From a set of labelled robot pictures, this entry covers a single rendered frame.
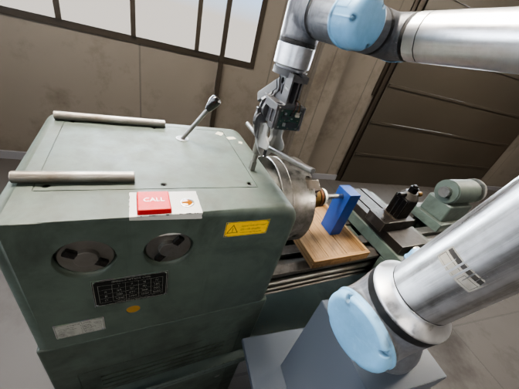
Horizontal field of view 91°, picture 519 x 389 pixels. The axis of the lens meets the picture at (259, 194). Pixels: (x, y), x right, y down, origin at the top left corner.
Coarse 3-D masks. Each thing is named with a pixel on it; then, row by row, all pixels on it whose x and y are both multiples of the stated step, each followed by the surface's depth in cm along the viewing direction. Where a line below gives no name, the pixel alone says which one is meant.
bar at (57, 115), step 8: (56, 112) 68; (64, 112) 69; (80, 120) 71; (88, 120) 71; (96, 120) 72; (104, 120) 73; (112, 120) 74; (120, 120) 74; (128, 120) 75; (136, 120) 76; (144, 120) 77; (152, 120) 78; (160, 120) 79
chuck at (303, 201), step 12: (276, 156) 90; (288, 168) 83; (300, 168) 86; (300, 180) 83; (300, 192) 81; (312, 192) 83; (300, 204) 81; (312, 204) 83; (300, 216) 82; (312, 216) 85; (300, 228) 86; (288, 240) 93
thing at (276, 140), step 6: (270, 132) 63; (276, 132) 62; (282, 132) 60; (270, 138) 63; (276, 138) 62; (282, 138) 61; (270, 144) 64; (276, 144) 62; (282, 144) 61; (282, 150) 61; (264, 156) 65
